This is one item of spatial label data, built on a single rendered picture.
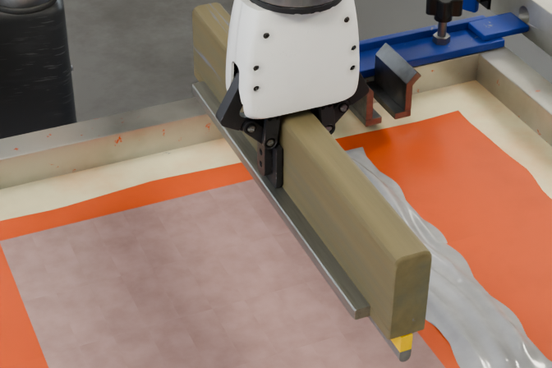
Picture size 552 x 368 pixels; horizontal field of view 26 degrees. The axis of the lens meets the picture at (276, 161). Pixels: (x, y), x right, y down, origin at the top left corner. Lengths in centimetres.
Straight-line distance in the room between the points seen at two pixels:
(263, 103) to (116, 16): 275
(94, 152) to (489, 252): 41
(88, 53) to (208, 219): 233
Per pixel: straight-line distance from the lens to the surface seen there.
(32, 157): 122
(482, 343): 103
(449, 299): 107
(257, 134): 96
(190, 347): 102
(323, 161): 91
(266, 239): 113
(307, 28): 91
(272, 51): 91
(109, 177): 123
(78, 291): 109
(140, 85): 329
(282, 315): 105
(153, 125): 124
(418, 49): 136
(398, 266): 83
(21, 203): 120
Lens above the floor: 164
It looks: 34 degrees down
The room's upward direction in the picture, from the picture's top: straight up
